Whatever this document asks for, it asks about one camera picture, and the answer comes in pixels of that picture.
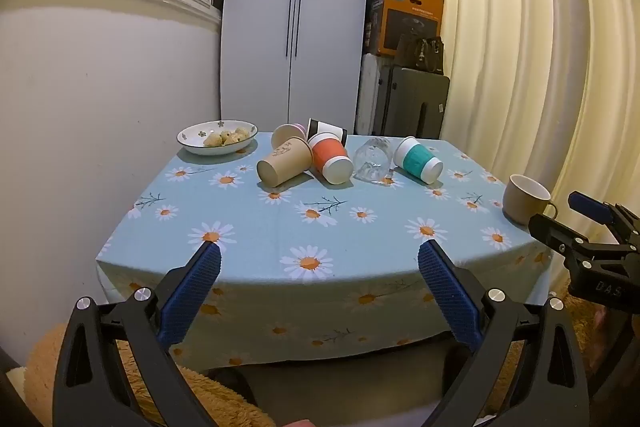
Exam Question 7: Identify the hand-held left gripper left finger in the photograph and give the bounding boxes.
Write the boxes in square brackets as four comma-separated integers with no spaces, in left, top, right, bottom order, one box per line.
[52,239,223,427]

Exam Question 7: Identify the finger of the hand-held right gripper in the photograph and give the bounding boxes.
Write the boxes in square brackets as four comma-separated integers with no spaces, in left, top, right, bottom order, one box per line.
[528,213,592,259]
[569,191,619,224]

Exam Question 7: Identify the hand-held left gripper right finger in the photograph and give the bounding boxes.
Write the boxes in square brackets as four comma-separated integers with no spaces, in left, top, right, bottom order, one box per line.
[417,238,591,427]

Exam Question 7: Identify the teal and white paper cup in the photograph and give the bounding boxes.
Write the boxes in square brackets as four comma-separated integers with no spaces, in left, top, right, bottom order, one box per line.
[393,136,445,186]

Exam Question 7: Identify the clear glass cup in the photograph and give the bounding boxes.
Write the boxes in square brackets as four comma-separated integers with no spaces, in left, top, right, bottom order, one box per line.
[353,137,394,184]

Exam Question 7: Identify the brown paper cup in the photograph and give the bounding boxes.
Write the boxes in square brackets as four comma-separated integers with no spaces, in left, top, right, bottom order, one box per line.
[256,138,314,188]

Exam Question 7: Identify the pink paper cup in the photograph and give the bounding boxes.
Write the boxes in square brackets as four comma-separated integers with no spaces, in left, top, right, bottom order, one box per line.
[271,123,308,150]

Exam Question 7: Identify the orange and white paper cup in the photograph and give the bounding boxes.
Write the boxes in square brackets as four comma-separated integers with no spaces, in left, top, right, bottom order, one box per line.
[307,132,355,186]

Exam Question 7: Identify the black and white paper cup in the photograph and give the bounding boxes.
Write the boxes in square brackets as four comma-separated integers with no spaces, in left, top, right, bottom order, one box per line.
[306,118,349,143]

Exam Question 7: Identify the beige ceramic mug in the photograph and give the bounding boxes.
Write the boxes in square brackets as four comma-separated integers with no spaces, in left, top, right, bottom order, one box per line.
[502,174,559,227]

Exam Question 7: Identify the brown plush toy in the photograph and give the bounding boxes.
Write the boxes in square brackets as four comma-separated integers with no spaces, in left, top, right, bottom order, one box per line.
[7,322,262,427]

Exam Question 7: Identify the blue daisy print tablecloth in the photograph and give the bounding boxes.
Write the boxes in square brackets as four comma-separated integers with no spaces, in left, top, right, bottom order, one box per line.
[96,132,554,368]

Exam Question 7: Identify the white floral bowl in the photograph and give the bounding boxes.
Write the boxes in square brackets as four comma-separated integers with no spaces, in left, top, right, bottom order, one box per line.
[176,120,259,156]

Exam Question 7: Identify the yellow food pieces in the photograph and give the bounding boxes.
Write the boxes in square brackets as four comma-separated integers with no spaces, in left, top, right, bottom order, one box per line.
[203,127,254,147]

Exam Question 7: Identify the cream curtain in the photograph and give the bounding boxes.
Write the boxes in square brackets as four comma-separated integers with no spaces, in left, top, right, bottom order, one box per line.
[400,0,640,308]

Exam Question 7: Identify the dark grey suitcase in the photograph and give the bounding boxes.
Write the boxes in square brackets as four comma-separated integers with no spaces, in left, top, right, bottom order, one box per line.
[382,66,451,140]

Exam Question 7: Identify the dark handbag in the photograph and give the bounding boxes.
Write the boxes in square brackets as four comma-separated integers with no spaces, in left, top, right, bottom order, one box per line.
[396,34,445,76]

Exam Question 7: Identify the white suitcase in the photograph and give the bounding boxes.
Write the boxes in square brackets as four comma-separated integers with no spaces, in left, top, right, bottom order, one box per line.
[354,53,397,136]

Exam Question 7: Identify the orange and black cardboard box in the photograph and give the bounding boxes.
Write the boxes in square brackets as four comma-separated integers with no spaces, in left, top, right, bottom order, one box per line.
[363,0,446,58]

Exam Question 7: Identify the white wardrobe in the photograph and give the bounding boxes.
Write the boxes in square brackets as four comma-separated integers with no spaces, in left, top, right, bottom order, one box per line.
[220,0,374,136]

